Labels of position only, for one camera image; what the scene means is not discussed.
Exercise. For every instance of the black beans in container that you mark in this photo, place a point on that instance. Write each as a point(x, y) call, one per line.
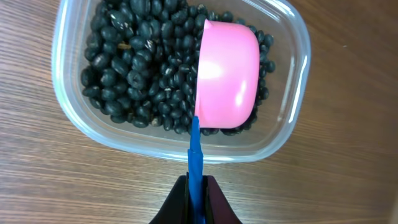
point(143, 61)

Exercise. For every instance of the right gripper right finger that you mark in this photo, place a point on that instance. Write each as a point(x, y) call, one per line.
point(217, 209)

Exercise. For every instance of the clear plastic container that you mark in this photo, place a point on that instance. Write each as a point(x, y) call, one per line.
point(276, 116)

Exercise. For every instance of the pink scoop blue handle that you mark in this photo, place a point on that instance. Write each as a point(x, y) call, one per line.
point(228, 68)

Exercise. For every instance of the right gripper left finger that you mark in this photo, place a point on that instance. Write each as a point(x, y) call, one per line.
point(174, 209)

